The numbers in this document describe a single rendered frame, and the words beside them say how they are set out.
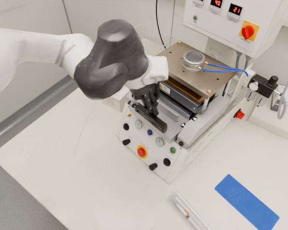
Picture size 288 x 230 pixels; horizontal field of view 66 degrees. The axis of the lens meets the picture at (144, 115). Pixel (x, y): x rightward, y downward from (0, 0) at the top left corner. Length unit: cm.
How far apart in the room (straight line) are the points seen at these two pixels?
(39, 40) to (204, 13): 61
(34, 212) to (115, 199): 100
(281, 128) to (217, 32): 56
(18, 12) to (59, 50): 147
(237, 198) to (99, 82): 72
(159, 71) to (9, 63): 33
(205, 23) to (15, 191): 169
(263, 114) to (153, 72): 77
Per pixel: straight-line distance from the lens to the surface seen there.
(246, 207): 100
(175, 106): 85
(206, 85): 79
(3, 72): 40
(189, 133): 80
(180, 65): 85
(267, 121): 120
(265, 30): 83
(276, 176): 111
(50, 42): 54
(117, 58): 48
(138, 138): 95
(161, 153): 90
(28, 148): 115
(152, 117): 79
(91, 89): 49
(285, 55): 135
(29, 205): 189
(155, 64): 58
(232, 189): 100
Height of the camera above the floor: 163
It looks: 51 degrees down
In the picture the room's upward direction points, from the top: straight up
